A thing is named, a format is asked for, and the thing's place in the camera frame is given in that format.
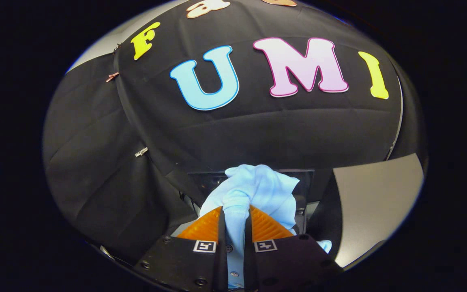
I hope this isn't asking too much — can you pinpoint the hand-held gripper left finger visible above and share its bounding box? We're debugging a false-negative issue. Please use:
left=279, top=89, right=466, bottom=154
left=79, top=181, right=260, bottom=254
left=134, top=206, right=229, bottom=292

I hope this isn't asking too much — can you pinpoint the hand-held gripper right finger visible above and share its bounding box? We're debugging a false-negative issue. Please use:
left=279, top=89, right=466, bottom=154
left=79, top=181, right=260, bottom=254
left=243, top=204, right=342, bottom=292

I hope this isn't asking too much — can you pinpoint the grey top-load washing machine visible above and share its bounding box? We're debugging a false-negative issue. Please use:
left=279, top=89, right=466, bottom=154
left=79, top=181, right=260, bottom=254
left=185, top=169, right=319, bottom=244

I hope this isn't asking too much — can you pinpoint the light blue shirt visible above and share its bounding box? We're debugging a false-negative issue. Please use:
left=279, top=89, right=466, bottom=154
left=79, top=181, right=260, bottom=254
left=199, top=164, right=333, bottom=289

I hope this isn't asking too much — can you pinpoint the beige cabinet with dark top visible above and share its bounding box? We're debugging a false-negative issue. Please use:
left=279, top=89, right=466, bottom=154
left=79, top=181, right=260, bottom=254
left=332, top=153, right=425, bottom=269

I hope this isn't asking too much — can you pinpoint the black backdrop cloth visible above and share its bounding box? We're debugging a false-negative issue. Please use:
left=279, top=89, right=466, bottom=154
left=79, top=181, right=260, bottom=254
left=43, top=0, right=427, bottom=264

